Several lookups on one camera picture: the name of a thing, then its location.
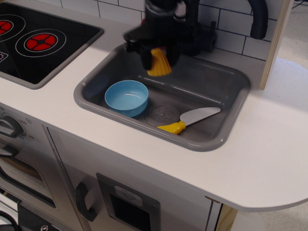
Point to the black cabinet door handle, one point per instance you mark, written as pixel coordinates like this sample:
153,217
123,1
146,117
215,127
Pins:
81,192

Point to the yellow handled toy spatula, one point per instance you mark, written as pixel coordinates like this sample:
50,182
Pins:
190,117

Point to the light blue bowl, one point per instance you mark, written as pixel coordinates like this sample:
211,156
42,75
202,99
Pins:
128,97

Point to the toy oven door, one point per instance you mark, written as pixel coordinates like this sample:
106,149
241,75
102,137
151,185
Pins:
21,173

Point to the wooden side panel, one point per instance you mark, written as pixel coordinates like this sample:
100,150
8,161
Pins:
281,24

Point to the yellow toy corn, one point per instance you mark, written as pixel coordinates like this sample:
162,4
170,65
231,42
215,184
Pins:
160,64

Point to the grey dispenser panel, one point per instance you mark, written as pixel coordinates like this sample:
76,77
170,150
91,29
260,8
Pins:
128,206

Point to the grey plastic sink basin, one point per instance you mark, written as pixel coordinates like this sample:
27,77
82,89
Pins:
193,83

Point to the black toy stovetop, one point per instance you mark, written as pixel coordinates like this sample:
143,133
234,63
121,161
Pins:
36,46

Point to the black toy faucet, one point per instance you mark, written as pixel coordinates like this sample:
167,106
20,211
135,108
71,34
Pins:
241,26

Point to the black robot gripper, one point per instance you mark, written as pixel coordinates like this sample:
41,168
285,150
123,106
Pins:
159,29

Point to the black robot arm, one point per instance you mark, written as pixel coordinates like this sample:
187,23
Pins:
189,27

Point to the white cabinet door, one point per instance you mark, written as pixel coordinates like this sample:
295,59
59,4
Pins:
181,208

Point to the grey oven knob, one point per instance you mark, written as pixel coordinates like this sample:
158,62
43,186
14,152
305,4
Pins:
11,128

